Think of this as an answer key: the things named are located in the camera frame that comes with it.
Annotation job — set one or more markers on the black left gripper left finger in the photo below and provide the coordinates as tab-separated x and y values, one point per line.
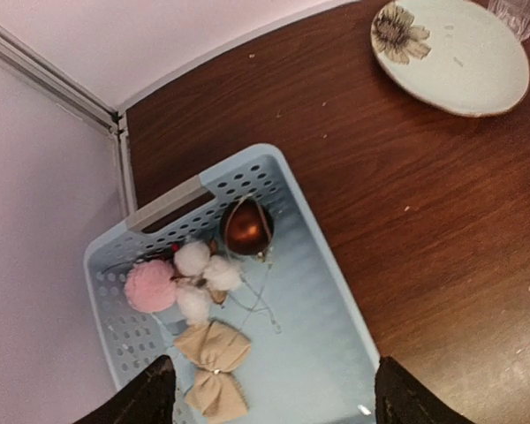
148	398

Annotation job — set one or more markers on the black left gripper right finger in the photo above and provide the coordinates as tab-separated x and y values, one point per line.
401	398

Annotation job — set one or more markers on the beige fabric bow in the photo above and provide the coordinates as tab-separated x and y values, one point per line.
217	350

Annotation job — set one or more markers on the light blue plastic basket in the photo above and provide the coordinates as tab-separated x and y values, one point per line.
312	358

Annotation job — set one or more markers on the pink pompom ornament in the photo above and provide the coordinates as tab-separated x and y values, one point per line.
150	287

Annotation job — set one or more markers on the white cotton ball ornament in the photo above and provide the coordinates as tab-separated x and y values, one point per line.
203	279

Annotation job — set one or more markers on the red brown bauble ornament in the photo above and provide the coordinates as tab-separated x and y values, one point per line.
246	227

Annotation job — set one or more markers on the light blue flower plate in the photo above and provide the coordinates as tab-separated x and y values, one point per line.
453	55

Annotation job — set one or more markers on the clear drinking glass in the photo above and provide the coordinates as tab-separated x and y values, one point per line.
515	14

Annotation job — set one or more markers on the left aluminium frame post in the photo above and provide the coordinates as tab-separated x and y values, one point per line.
27	65

